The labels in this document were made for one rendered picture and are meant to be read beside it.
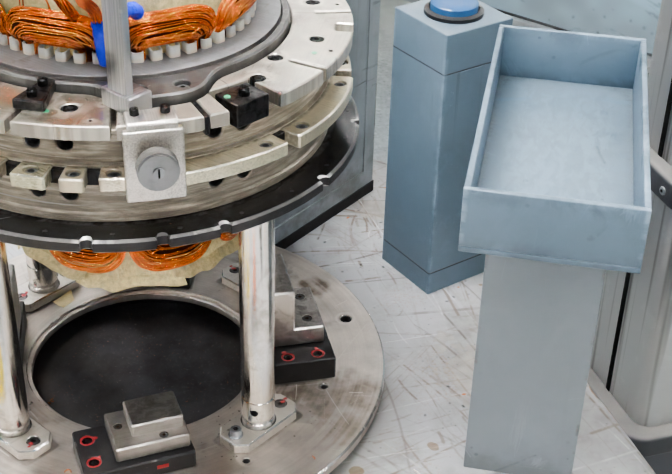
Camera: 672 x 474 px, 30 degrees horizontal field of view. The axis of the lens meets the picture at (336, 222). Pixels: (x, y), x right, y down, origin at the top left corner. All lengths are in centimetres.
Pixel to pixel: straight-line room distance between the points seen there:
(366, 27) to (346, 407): 39
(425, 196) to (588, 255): 36
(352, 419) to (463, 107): 28
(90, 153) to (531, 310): 32
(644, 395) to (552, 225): 47
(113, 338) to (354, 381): 22
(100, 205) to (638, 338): 56
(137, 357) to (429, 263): 27
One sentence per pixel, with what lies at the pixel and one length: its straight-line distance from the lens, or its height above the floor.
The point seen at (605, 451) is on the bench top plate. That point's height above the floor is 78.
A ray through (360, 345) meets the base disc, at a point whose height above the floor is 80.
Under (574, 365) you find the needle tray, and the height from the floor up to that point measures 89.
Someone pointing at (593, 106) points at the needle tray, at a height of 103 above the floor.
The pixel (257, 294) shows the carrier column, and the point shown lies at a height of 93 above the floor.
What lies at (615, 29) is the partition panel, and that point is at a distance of 326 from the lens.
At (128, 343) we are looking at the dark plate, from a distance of 108.
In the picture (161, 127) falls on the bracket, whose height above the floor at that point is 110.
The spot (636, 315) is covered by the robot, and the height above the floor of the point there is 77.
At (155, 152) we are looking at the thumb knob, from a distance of 72.
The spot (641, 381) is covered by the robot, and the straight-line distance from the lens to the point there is 118.
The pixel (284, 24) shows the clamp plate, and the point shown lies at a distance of 85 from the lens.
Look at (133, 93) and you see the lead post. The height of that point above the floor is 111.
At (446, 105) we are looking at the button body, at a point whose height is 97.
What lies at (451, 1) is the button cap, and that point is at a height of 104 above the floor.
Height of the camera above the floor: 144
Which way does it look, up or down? 32 degrees down
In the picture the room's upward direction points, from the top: 2 degrees clockwise
